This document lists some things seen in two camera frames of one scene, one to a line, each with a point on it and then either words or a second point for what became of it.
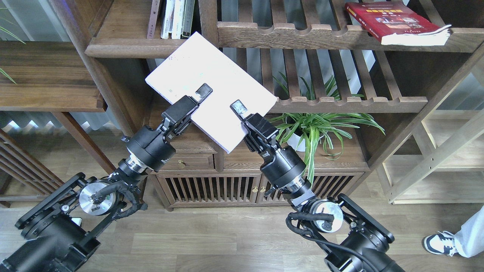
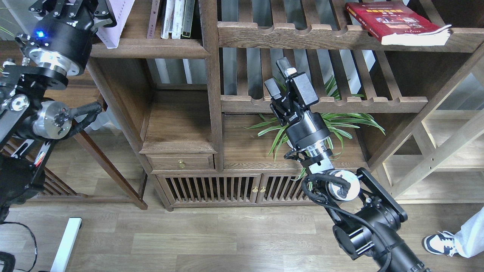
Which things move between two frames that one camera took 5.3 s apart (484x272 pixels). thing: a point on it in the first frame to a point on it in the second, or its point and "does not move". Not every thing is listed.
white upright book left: [168, 19] does not move
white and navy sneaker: [442, 243] does not move
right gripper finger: [239, 108] to [273, 88]
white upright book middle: [178, 17] does not move
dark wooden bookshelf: [351, 78] does not move
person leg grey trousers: [470, 240] does not move
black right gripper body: [283, 167] to [304, 128]
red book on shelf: [396, 23] does not move
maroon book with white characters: [153, 16] does not move
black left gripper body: [150, 147] to [61, 35]
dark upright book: [189, 12] does not move
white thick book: [197, 61] to [110, 36]
